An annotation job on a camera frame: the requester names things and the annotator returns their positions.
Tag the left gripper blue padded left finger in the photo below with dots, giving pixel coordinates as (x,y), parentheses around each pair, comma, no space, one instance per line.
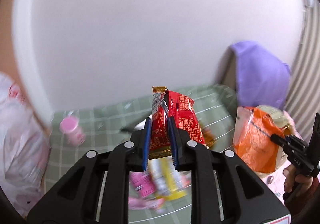
(146,143)

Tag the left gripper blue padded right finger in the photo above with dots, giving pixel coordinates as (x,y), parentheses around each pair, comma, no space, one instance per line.
(172,136)

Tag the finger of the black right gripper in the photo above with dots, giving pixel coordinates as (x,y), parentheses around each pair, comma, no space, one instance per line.
(279,140)

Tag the orange plastic bag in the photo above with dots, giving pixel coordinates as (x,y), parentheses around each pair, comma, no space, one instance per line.
(252,139)

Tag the yellow snack wrapper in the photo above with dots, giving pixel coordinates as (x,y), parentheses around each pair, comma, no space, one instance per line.
(169,183)

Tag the pink candy wrapper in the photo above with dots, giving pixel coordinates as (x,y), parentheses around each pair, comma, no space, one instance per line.
(143,184)

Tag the beige trash bag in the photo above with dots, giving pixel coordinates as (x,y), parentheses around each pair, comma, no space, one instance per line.
(285,123)

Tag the person's right hand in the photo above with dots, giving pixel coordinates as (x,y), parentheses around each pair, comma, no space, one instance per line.
(291,177)

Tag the pink garment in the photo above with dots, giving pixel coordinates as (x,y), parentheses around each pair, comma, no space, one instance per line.
(275,181)

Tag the beige striped curtain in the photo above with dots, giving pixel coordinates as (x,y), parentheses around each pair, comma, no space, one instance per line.
(303,98)

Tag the purple cloth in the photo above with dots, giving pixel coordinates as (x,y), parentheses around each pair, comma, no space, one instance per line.
(261,77)

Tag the green checked tablecloth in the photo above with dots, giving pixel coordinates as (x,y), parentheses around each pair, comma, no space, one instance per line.
(215,107)

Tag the beige chair back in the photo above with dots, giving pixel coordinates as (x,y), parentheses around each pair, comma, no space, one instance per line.
(228,76)

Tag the pink cylindrical jar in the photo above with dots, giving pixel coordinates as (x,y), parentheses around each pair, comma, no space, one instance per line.
(70,127)

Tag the white translucent plastic bag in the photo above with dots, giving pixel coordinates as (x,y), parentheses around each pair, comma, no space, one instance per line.
(25,149)

